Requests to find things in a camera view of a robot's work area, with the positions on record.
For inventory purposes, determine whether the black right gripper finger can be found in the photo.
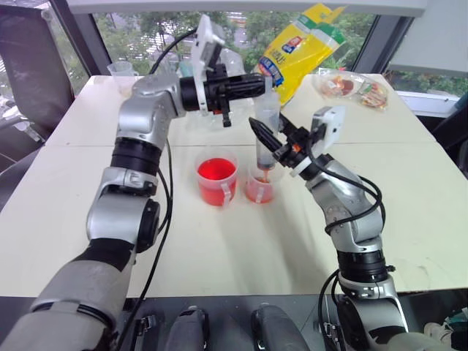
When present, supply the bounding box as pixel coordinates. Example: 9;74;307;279
279;113;301;144
248;116;284;154

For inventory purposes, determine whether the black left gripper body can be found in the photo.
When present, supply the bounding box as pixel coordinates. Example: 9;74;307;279
203;63;235;128

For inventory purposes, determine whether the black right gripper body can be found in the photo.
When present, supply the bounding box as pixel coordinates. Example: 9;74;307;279
273;125;314;171

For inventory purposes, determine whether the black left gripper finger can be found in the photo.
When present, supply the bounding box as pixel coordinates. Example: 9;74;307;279
227;84;266;99
227;72;266;88

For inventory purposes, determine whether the clear plastic syringe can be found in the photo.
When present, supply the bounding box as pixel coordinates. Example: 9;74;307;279
253;90;283;181

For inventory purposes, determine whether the small clear cup red liquid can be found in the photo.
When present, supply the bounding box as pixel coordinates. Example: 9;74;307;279
244;160;285;204

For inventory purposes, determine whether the large clear cup red liquid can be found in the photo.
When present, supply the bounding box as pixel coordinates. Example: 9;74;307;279
195;148;241;208

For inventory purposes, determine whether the empty clear measuring cup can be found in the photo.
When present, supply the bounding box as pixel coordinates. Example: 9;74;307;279
106;61;140;97

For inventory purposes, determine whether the yellow plastic bag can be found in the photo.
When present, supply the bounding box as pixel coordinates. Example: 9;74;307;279
253;2;349;107

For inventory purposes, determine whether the clear snack packet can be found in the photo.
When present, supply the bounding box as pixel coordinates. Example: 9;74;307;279
313;67;391;113

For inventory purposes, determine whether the dark rounded shape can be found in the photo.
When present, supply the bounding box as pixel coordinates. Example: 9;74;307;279
170;304;211;351
250;302;310;351

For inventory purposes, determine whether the black office chair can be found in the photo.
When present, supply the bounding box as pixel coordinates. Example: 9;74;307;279
0;5;80;191

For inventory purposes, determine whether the white teal clutter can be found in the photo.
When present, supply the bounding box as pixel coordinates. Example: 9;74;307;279
423;306;468;344

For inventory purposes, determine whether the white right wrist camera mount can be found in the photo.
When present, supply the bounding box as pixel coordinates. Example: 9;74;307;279
309;105;347;155

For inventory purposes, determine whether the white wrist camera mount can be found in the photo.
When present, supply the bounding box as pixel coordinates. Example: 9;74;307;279
190;14;227;115
309;105;347;155

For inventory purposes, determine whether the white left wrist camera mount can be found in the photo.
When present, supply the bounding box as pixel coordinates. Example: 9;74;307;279
190;14;227;115

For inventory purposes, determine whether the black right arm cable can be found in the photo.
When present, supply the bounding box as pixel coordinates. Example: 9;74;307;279
301;128;385;332

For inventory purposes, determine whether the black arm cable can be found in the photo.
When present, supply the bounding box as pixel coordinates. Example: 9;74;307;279
301;128;385;332
115;27;201;351

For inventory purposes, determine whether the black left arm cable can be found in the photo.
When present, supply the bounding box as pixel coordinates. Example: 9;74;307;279
115;27;201;351

